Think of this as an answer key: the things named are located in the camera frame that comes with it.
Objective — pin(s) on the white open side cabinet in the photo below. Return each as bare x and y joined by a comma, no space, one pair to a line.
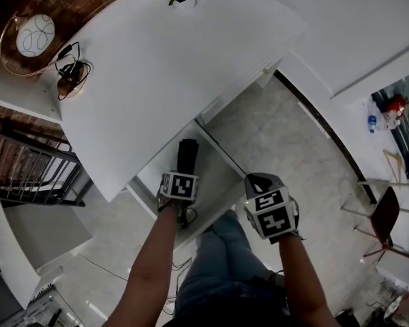
37,233

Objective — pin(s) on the red and white bag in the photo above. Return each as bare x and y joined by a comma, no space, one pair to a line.
395,109

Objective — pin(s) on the light wooden chair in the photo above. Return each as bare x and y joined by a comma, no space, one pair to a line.
393,165

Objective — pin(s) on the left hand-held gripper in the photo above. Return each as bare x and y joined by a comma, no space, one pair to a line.
179,186

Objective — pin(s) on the person's black top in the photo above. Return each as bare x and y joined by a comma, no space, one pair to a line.
231,305

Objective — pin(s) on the gold arc globe lamp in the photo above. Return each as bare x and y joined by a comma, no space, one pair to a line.
34,39

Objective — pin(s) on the person's right forearm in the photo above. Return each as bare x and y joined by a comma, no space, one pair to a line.
300,278

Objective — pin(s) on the clear water bottle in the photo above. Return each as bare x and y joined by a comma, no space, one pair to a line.
372,119

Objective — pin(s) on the person's blue jeans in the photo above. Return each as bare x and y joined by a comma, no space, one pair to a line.
218,261

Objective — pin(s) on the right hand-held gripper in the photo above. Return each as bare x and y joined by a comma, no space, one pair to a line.
272,213

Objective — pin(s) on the person's left forearm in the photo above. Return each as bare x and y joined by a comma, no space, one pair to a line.
150,267

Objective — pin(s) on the brown seat metal chair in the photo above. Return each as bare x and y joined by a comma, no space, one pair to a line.
386,213

